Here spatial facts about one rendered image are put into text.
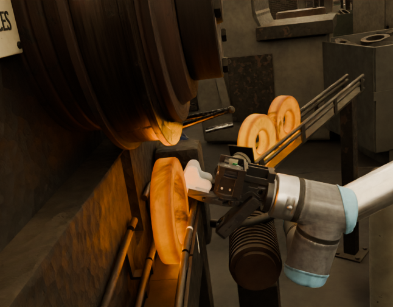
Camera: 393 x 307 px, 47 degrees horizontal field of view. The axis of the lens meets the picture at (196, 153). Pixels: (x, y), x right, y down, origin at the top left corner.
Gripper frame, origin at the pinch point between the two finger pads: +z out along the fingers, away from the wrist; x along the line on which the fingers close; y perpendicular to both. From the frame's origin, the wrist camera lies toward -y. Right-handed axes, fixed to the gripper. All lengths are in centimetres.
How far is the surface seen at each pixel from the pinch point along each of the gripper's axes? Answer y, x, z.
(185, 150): 5.1, -7.3, -1.1
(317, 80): -5, -243, -76
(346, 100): 10, -82, -53
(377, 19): 46, -401, -151
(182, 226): -3.9, 9.4, -4.0
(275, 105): 11, -46, -23
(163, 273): -8.7, 18.1, -2.4
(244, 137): 3.7, -31.2, -15.0
